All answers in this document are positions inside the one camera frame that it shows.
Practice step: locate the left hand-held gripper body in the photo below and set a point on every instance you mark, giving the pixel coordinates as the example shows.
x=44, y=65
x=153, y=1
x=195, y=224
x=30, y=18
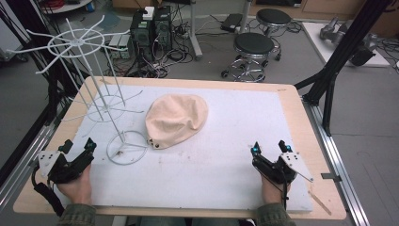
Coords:
x=67, y=168

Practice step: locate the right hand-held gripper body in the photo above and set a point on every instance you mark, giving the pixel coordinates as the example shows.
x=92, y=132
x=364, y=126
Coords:
x=276, y=169

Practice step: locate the beige cloth hat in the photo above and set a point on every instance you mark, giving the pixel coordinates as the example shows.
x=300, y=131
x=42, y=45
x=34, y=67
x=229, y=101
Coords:
x=175, y=121

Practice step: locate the person's right hand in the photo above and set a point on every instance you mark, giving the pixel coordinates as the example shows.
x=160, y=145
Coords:
x=271, y=191

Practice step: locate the person's left hand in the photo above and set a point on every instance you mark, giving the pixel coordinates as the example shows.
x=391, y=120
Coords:
x=76, y=188

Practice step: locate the white foam mat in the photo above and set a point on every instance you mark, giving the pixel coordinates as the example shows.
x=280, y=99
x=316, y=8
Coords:
x=219, y=163

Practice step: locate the thin wooden stick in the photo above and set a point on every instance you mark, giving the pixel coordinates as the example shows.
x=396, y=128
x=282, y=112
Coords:
x=320, y=202

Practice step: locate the large black round stool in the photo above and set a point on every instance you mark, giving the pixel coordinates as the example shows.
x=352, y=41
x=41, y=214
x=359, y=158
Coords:
x=254, y=44

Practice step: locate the white board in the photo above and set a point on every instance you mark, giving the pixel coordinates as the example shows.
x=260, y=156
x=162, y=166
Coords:
x=316, y=44

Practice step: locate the black computer tower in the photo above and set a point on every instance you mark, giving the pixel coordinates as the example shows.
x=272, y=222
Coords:
x=163, y=28
x=141, y=36

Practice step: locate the black flat box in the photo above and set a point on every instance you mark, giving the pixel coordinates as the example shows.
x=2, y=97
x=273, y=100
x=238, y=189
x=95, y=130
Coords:
x=231, y=22

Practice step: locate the small black round stool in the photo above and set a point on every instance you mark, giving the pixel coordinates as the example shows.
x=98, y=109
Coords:
x=273, y=16

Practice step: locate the grey metal table leg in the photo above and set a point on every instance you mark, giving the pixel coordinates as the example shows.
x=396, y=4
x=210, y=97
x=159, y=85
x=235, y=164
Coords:
x=195, y=31

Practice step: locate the white box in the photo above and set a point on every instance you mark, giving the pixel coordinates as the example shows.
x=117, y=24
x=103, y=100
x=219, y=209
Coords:
x=148, y=13

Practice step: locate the aluminium rail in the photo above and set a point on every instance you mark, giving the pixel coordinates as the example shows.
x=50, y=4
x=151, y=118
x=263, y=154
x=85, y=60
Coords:
x=25, y=160
x=335, y=163

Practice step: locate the small metal bracket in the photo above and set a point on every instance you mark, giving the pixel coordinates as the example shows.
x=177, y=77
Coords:
x=331, y=177

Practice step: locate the black metal frame stand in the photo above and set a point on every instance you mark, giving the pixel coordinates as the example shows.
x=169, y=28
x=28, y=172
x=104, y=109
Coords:
x=342, y=53

